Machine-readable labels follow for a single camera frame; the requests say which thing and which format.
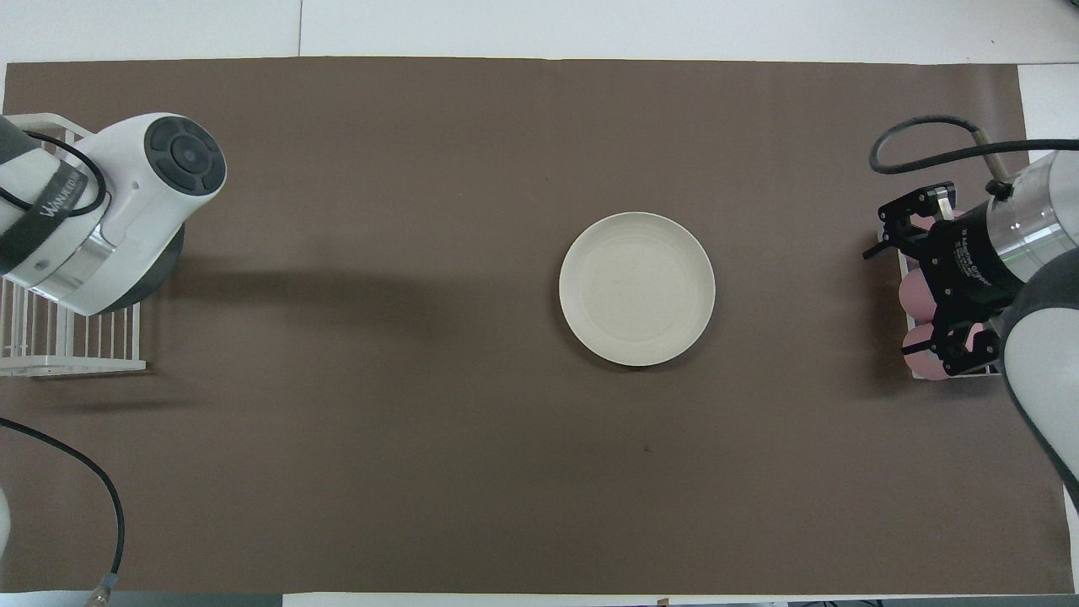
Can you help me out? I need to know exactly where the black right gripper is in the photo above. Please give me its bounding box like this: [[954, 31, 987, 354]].
[[863, 182, 1027, 379]]

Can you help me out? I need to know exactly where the cream round plate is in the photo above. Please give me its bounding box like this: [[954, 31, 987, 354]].
[[558, 211, 717, 368]]

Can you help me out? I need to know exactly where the pink plastic cup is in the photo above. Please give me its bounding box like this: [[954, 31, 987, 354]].
[[902, 325, 1004, 382], [896, 211, 938, 258], [899, 271, 943, 324]]

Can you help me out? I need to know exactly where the cup rack with wooden rod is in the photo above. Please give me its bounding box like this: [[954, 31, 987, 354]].
[[895, 226, 1006, 384]]

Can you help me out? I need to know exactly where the brown paper table mat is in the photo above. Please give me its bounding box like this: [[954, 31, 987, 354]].
[[0, 56, 1076, 595]]

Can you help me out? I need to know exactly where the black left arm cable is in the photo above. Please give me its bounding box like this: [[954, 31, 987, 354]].
[[0, 131, 126, 607]]

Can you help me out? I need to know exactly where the white wire dish rack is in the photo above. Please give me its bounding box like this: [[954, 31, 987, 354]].
[[0, 112, 147, 377]]

